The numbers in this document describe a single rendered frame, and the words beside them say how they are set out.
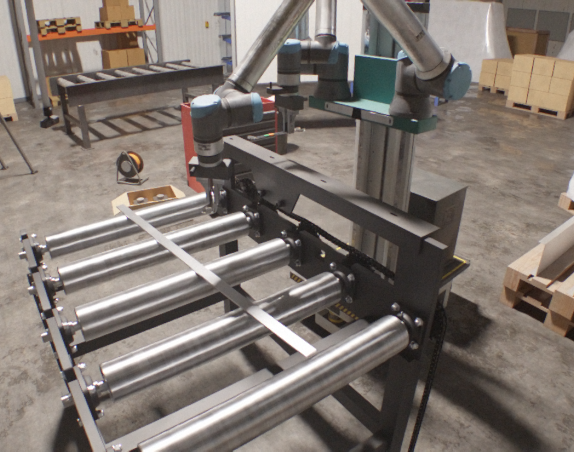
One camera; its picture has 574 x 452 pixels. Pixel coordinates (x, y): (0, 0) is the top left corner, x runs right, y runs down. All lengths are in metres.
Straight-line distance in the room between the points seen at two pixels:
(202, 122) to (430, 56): 0.85
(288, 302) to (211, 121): 0.59
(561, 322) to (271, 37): 2.36
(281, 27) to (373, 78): 0.80
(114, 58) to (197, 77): 3.83
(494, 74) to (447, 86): 9.66
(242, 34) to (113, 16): 4.90
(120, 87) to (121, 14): 4.18
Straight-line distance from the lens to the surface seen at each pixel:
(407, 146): 2.18
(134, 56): 10.64
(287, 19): 1.52
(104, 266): 1.72
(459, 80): 1.77
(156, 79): 6.72
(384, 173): 2.36
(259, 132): 3.96
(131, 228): 2.01
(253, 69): 1.48
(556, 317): 3.04
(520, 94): 9.73
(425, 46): 1.67
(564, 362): 2.89
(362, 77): 2.25
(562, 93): 9.47
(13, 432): 2.50
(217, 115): 1.31
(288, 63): 1.70
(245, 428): 1.08
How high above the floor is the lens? 1.75
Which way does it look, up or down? 27 degrees down
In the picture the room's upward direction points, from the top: straight up
